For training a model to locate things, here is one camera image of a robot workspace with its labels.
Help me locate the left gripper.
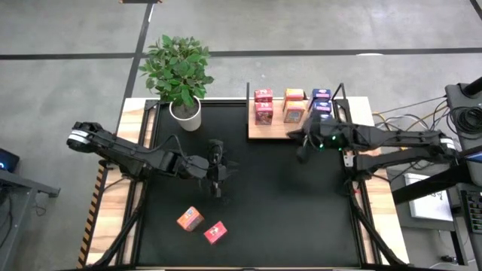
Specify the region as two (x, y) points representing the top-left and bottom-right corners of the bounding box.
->
(206, 138), (240, 199)

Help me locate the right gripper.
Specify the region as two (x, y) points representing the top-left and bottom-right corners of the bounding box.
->
(288, 114), (353, 163)

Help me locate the wooden shelf board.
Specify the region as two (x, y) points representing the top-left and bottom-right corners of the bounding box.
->
(247, 98), (339, 141)

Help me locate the white plant pot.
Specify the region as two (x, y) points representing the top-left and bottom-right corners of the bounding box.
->
(169, 96), (203, 132)

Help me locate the green leafy plant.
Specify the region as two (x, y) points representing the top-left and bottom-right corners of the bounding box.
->
(138, 34), (215, 108)

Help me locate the black metal beam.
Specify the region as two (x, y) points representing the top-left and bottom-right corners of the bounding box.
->
(391, 163), (482, 206)

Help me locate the white flat board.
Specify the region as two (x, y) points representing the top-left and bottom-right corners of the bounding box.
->
(404, 172), (455, 223)

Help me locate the yellow black hazard strip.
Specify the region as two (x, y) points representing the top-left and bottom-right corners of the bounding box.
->
(77, 161), (109, 269)

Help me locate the grey metal stand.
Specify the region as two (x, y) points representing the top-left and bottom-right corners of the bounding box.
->
(444, 77), (482, 151)

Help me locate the computer keyboard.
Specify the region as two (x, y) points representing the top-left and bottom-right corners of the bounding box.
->
(461, 190), (482, 235)

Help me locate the grey desk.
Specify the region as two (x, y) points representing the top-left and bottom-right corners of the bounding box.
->
(0, 169), (61, 271)

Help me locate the blue-lit screen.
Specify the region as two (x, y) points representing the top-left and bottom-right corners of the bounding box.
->
(0, 148), (20, 173)

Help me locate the black shelf end frame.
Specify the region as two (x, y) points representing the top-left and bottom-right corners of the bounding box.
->
(330, 82), (350, 114)
(246, 81), (251, 141)

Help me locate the black cable coil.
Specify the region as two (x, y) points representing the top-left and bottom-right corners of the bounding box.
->
(450, 106), (482, 136)

